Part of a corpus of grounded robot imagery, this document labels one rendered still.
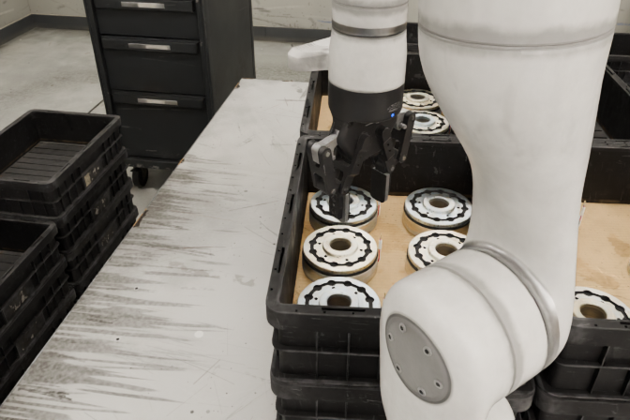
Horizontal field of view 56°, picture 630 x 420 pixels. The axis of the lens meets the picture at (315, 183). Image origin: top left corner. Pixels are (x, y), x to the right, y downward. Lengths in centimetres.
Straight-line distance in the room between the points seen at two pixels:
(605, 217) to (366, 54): 59
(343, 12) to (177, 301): 60
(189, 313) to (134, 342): 9
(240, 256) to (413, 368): 71
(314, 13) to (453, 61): 394
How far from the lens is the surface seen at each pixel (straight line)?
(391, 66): 56
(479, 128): 31
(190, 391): 86
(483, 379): 36
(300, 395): 71
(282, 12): 426
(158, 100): 235
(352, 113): 57
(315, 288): 75
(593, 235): 98
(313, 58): 60
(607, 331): 67
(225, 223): 114
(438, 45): 29
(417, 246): 83
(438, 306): 35
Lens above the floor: 136
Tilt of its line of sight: 32 degrees down
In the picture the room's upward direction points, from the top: straight up
